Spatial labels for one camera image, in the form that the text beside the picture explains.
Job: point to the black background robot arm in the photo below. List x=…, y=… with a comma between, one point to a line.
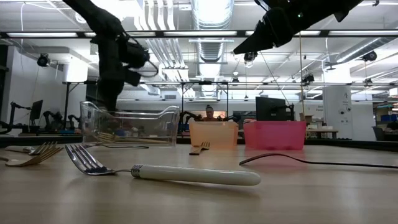
x=49, y=113
x=189, y=115
x=231, y=117
x=12, y=107

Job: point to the black background table frame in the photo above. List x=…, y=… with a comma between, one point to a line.
x=66, y=102

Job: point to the black monitor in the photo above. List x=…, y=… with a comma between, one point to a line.
x=269, y=109
x=36, y=109

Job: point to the wooden background table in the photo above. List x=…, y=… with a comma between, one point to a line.
x=320, y=130

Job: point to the person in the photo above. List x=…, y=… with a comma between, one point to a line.
x=210, y=113

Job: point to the large silver duct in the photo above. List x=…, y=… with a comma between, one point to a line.
x=360, y=49

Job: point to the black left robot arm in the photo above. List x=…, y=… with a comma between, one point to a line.
x=96, y=18

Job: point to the silver spiral duct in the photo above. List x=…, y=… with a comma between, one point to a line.
x=211, y=51

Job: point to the white column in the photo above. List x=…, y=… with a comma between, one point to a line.
x=337, y=109

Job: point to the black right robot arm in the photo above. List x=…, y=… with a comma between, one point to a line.
x=339, y=7

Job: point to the orange plastic bin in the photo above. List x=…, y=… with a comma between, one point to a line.
x=214, y=133

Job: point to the clear plastic bin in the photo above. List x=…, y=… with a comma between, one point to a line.
x=155, y=124

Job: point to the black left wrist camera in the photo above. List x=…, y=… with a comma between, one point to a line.
x=133, y=78

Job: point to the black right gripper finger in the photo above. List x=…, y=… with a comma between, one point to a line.
x=270, y=39
x=267, y=23

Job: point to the black metal fork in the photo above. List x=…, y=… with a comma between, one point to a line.
x=196, y=151
x=124, y=146
x=357, y=164

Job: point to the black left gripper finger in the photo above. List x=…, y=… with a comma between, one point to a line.
x=112, y=101

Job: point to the black hanging camera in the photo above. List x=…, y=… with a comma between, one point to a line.
x=43, y=60
x=370, y=56
x=250, y=57
x=308, y=78

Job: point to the storage shelf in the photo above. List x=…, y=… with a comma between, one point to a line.
x=388, y=118

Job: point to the red translucent plastic bin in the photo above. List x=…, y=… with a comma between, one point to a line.
x=273, y=135

